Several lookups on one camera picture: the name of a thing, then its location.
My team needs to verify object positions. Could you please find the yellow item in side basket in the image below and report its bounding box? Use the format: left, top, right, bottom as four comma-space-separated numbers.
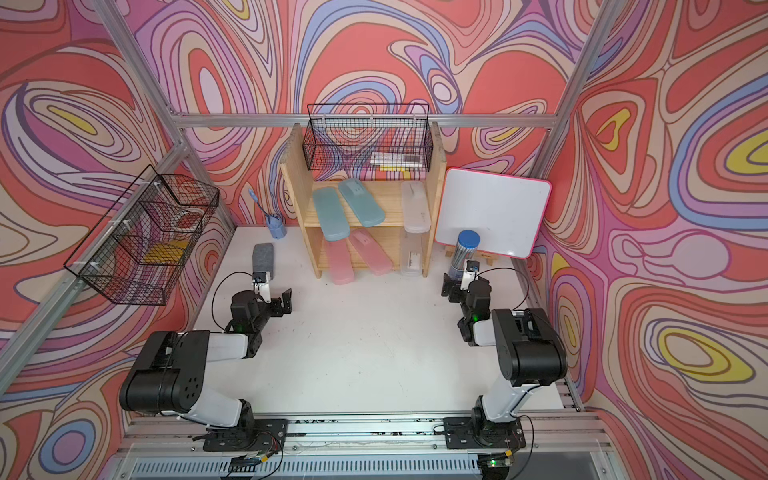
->
142, 239, 189, 266

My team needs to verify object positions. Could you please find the pink pencil case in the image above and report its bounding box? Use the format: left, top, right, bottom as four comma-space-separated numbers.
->
324, 240, 355, 285
349, 229, 393, 276

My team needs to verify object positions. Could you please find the black wire basket on shelf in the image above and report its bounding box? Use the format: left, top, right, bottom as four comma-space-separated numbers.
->
302, 101, 434, 180

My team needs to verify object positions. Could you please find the blue pen cup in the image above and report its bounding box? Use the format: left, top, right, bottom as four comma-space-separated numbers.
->
248, 187, 287, 240

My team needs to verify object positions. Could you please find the clear pencil case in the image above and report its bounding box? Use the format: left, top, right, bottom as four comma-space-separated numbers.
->
400, 230, 423, 276
401, 181, 431, 234

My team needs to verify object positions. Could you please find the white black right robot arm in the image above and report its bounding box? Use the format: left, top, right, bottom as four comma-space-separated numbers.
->
441, 274, 567, 453

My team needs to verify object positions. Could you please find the white board pink frame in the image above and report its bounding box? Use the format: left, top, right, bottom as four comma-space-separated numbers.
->
435, 168, 552, 259

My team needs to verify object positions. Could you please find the wooden board easel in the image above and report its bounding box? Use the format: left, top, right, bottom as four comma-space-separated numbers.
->
445, 246, 500, 266

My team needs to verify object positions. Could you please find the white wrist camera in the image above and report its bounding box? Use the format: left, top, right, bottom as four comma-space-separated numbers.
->
252, 271, 271, 303
460, 260, 480, 291

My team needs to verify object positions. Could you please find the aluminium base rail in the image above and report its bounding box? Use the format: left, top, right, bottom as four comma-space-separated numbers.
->
101, 410, 629, 479

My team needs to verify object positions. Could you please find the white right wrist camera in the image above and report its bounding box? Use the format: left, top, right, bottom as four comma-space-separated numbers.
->
460, 260, 480, 291

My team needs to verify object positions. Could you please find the teal pencil case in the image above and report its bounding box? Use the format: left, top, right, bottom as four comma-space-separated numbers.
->
338, 179, 386, 228
312, 187, 351, 242

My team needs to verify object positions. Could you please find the black wire basket on frame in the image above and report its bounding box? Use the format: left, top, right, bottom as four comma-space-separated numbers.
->
64, 166, 220, 306

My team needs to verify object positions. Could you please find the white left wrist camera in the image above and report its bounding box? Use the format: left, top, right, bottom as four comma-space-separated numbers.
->
252, 271, 271, 303

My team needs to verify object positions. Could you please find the silver box in basket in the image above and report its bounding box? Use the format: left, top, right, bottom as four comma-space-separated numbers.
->
370, 151, 422, 169

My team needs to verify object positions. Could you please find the wooden two-tier shelf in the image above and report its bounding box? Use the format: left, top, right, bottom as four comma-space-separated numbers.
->
278, 122, 447, 278

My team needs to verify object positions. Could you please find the colored pencil tube blue lid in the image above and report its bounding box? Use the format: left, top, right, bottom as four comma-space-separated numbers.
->
447, 230, 481, 281

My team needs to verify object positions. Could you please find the grey felt eraser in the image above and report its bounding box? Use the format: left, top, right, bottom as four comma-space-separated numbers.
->
252, 243, 274, 282

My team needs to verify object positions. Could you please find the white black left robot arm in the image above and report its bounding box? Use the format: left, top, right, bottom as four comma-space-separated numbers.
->
119, 289, 292, 461

